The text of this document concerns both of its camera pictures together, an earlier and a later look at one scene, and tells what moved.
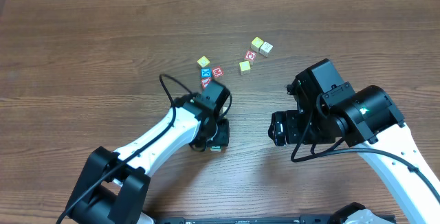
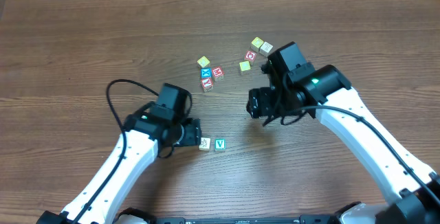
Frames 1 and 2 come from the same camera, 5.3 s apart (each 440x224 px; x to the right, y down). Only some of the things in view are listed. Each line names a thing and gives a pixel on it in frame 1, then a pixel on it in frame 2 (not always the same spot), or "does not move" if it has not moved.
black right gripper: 278,128 -> 256,102
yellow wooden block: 245,65 does not move
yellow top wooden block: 203,61 does not move
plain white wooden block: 265,49 does not move
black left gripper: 221,136 -> 194,132
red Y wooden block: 205,82 does not move
